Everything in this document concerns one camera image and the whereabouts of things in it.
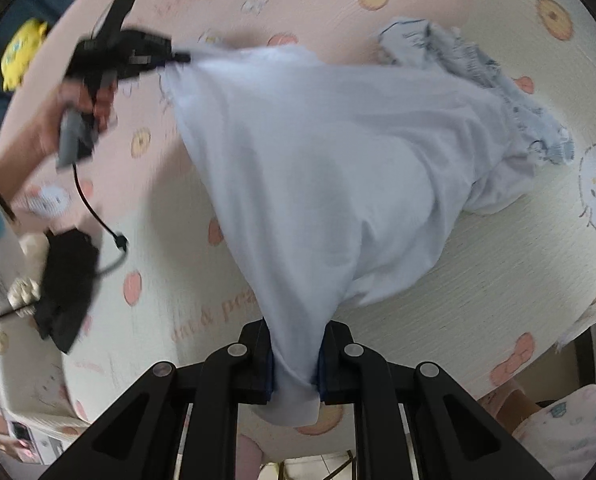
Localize person's left hand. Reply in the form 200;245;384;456
38;79;120;161

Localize white garment with strap loops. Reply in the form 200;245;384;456
163;42;536;428

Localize light blue printed shorts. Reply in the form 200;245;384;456
378;17;576;166

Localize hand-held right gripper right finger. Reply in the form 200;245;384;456
318;321;554;480

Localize person's printed pyjama pants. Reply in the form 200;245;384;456
512;385;596;480

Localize black cloth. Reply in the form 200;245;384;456
32;229;103;354

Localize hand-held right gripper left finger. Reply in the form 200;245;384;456
38;320;276;480

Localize black cable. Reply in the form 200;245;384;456
72;160;130;281

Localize yellow plush toy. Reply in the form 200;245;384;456
2;19;49;92

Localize cream cloth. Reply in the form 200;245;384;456
8;232;49;313

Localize pink soft cushion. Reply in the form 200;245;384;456
238;435;265;480

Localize brown cardboard box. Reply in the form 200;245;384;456
478;385;544;433

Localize pink and cream printed blanket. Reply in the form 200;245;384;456
0;0;596;461

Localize person's left forearm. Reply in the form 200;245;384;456
0;120;46;208

